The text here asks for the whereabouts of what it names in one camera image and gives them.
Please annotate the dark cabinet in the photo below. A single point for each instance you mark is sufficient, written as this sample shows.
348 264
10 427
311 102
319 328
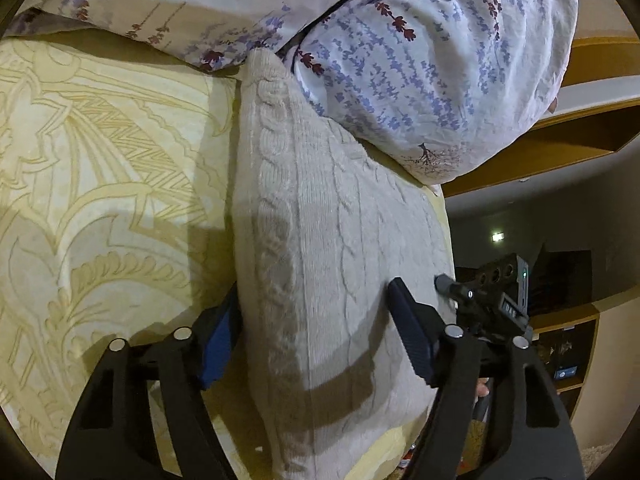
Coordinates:
565 275

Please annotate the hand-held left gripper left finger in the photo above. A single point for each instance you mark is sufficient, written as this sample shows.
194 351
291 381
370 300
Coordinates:
220 350

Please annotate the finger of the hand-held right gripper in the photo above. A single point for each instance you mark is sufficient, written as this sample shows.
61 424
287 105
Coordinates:
455 291

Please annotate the person's right hand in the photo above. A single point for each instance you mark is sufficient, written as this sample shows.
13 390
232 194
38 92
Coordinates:
483 389

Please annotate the blue floral tree-print pillow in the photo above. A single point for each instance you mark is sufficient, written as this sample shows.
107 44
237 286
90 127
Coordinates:
425 70

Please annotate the white floral pillow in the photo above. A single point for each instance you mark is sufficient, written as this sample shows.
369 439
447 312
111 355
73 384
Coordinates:
175 5

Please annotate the wooden bed headboard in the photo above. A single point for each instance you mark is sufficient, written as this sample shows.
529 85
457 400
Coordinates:
525 165

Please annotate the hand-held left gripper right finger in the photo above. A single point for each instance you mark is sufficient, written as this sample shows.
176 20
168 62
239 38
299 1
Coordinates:
415 332

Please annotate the wooden shelf unit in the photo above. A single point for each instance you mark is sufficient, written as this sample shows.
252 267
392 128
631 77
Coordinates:
615 310

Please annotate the yellow patterned bedsheet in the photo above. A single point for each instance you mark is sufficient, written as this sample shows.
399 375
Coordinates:
100 185

